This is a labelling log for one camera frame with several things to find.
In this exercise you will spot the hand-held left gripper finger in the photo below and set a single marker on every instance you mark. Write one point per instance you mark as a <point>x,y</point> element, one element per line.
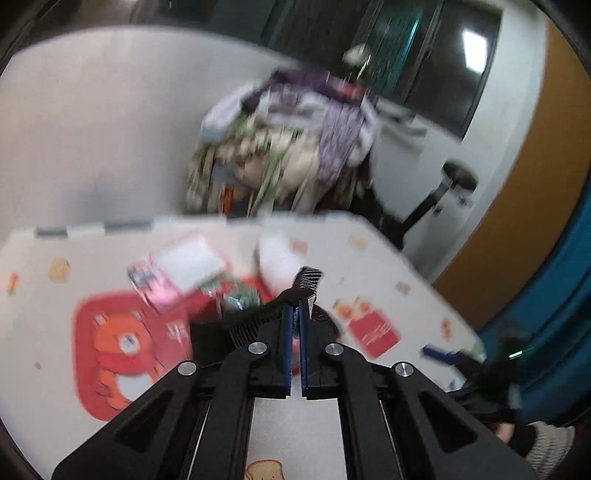
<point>304,350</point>
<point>293,350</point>

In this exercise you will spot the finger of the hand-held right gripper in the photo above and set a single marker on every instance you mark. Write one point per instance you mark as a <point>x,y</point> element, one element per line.
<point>436,353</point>

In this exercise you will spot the person's right forearm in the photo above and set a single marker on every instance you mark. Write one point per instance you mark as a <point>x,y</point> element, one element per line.
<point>549,445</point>

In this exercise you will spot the person's right hand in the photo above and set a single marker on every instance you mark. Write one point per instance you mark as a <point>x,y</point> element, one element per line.
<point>504,431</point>

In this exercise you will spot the red cigarette box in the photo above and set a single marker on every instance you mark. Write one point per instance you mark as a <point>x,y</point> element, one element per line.
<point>373,333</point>

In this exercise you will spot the green small packet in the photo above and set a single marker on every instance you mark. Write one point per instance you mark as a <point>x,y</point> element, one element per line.
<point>238,299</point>

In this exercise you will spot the blue fabric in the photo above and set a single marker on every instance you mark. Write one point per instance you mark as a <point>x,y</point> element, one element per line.
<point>554,286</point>

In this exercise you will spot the pink and white packet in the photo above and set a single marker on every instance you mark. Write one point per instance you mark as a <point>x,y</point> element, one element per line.
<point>189,261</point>

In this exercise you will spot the black stool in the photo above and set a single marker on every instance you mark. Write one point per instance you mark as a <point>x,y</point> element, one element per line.
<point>415,212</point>

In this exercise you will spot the pink photo card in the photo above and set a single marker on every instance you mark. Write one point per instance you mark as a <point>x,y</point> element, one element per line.
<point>154,286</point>

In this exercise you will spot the red bear placemat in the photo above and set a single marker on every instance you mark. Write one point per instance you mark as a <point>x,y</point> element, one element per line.
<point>120,350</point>

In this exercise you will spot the pile of clothes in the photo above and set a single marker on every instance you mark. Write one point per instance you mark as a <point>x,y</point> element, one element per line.
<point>286,147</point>

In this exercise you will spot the dark window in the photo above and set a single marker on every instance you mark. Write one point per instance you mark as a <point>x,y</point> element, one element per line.
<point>415,55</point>

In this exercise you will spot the white crumpled cloth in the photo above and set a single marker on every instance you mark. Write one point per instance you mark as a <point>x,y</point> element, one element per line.
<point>358,53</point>

